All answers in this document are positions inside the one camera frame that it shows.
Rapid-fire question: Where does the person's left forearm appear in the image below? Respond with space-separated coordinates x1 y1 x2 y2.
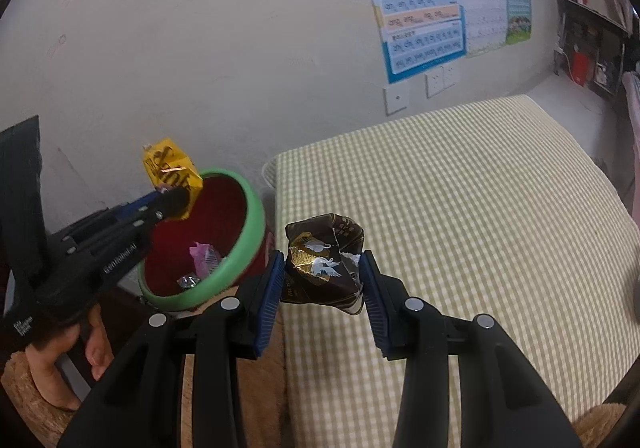
0 350 88 448

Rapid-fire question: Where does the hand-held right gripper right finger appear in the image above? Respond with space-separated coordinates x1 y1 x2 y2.
359 250 583 448

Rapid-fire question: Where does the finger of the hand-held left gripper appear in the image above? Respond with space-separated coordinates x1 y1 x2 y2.
132 188 193 229
107 191 168 221

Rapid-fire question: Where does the large alphabet wall poster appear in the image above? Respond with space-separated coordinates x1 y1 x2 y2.
350 0 468 85

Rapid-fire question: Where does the person's left hand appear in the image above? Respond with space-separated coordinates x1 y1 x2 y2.
25 303 113 411

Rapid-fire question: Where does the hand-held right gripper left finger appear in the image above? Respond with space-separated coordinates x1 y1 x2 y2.
57 249 287 448

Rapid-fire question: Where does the pink snack wrapper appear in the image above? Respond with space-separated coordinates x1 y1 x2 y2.
190 242 226 276

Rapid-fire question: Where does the red bin with green rim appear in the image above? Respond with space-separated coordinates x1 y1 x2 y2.
137 169 276 313

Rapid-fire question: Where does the dark brown snack wrapper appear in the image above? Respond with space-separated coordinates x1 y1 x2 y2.
280 213 366 316

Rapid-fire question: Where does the gold yellow snack wrapper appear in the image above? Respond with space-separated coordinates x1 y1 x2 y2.
142 140 203 219

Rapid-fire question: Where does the brown fuzzy clothing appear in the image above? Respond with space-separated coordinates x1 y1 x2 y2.
182 298 292 448

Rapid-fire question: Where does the white wall plate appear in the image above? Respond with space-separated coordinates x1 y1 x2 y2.
384 85 411 116

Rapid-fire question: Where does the red bag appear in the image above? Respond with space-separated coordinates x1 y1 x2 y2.
571 50 591 84

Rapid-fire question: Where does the dark shelf desk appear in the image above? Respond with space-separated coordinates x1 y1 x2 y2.
554 0 628 96

